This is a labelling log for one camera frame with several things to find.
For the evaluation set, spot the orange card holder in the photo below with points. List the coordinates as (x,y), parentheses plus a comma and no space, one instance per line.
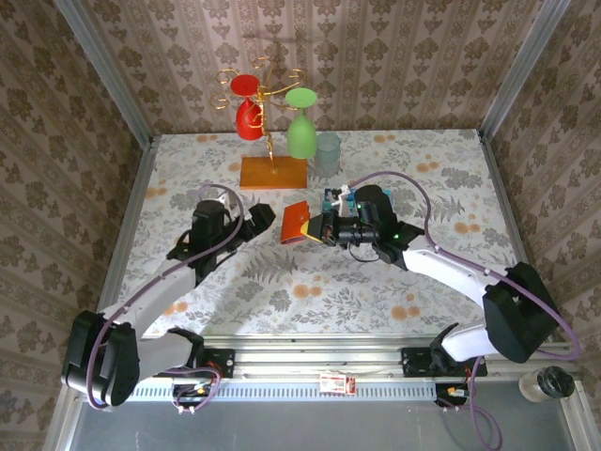
(293,221)

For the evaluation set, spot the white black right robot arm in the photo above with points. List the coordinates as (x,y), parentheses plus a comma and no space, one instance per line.
(446,268)

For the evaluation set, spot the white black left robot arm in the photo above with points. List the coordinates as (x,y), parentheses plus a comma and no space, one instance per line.
(159,296)

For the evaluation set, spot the gold glass rack stand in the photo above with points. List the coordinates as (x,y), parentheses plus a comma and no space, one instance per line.
(272,178)

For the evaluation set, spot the clear plastic cup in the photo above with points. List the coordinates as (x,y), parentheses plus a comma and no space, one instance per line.
(327,155)

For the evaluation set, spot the green wine glass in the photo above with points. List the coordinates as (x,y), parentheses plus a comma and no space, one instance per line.
(300,138)

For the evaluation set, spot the red wine glass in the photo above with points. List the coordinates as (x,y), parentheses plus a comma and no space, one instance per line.
(248,124)

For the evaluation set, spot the red white sticker label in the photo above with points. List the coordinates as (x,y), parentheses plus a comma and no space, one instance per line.
(335,384)

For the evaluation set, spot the glass jar with black lid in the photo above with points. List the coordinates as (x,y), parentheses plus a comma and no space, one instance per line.
(556,381)

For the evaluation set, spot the aluminium table side rail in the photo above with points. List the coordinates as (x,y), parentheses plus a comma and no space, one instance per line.
(504,211)
(136,197)

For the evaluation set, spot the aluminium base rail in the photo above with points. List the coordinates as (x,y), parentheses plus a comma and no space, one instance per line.
(319,357)

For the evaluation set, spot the aluminium frame post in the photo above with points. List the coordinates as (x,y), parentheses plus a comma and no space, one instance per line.
(526,70)
(101,70)

